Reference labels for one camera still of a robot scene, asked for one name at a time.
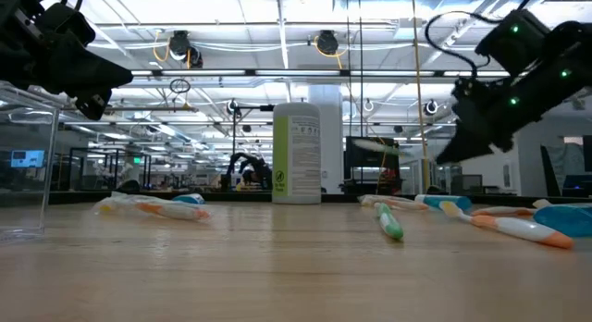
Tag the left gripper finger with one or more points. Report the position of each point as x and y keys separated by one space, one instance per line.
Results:
x=102 y=74

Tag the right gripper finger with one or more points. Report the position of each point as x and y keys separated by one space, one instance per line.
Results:
x=467 y=144

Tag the clear acrylic organizer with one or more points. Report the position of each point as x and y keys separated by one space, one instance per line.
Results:
x=23 y=118

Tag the orange white toothbrush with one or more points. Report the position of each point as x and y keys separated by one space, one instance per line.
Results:
x=504 y=211
x=393 y=203
x=522 y=229
x=176 y=212

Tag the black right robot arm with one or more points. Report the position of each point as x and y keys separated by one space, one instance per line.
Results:
x=569 y=58

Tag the black background robot arm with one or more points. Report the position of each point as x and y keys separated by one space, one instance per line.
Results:
x=252 y=164

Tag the small black ceiling reel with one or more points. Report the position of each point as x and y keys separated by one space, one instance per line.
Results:
x=232 y=107
x=431 y=107

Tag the blue lit monitor screen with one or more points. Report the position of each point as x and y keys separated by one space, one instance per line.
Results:
x=28 y=158

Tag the black monitor cart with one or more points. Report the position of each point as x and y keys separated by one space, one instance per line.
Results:
x=370 y=169

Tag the white round pillar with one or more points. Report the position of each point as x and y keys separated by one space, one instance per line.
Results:
x=330 y=141

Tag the white green wipes canister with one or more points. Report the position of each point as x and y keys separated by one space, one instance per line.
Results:
x=300 y=155

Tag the long ceiling light strip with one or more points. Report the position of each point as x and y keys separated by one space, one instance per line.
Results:
x=296 y=72

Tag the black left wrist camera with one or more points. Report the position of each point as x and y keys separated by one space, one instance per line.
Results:
x=69 y=23

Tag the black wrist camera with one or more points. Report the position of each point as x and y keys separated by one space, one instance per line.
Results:
x=513 y=44
x=69 y=23

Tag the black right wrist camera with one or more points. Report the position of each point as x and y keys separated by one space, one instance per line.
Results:
x=513 y=44

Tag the black framed glass enclosure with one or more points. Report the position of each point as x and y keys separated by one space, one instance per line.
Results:
x=149 y=171

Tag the black metal table frame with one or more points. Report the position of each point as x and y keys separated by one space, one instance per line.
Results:
x=337 y=198

